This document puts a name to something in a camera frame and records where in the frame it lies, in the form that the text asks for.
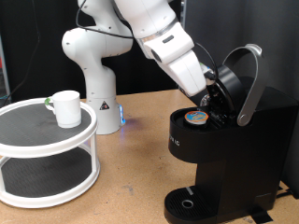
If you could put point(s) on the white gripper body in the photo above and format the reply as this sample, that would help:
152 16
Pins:
183 73

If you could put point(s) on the coffee pod orange blue lid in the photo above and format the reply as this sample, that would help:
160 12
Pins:
196 117

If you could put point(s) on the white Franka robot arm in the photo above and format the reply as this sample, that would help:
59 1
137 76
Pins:
99 77

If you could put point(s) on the black Keurig coffee machine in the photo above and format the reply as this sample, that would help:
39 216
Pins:
249 155

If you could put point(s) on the black square lid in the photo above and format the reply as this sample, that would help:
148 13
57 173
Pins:
233 21

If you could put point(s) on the white mug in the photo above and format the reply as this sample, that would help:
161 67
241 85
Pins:
67 109

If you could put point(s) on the black curtain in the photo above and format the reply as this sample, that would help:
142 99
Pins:
46 18

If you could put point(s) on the white two-tier turntable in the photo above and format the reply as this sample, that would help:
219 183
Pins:
46 146

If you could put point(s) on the black tape strip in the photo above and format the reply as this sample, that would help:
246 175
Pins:
260 215

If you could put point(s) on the grey metal frame post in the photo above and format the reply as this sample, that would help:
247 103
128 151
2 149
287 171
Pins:
3 68
182 9

